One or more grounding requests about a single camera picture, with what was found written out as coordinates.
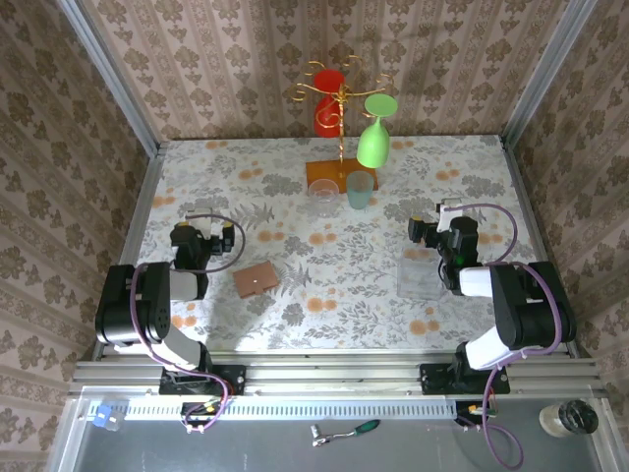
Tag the clear plastic box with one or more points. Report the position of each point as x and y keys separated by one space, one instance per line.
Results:
x=420 y=275

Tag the brown leather card holder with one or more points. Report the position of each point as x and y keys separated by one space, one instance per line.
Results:
x=255 y=279

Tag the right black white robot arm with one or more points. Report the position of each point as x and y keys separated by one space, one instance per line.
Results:
x=521 y=305

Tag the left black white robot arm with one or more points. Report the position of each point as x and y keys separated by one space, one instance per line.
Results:
x=147 y=305

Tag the teal frosted cup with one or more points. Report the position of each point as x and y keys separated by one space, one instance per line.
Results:
x=359 y=194

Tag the green wine glass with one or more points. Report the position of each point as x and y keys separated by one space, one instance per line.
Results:
x=373 y=145

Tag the clear glass cup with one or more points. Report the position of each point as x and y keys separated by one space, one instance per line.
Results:
x=323 y=192

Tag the black yellow power connector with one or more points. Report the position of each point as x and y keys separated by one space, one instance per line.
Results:
x=472 y=410
x=201 y=410

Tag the red wine glass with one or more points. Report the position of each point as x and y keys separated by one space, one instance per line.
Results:
x=328 y=81

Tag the blue plug connector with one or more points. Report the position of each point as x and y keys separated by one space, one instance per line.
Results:
x=103 y=417

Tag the glass jar with black lid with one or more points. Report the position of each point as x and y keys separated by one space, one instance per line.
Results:
x=572 y=418

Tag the small silver socket bit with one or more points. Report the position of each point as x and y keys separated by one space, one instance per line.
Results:
x=317 y=430

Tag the grey metal shelf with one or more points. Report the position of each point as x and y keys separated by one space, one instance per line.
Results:
x=295 y=457

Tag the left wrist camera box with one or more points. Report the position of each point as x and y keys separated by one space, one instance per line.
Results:
x=206 y=223

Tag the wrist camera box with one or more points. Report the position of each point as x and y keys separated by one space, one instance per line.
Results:
x=448 y=216
x=206 y=223

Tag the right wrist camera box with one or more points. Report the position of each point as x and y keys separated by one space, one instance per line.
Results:
x=448 y=216

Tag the aluminium table side rail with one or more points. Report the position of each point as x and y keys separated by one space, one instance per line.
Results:
x=522 y=196
x=129 y=246

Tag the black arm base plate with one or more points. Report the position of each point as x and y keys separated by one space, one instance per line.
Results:
x=435 y=378
x=231 y=378

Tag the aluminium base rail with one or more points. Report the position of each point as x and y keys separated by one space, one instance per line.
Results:
x=334 y=373

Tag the aluminium corner post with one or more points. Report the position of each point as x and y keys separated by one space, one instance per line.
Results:
x=110 y=74
x=546 y=74

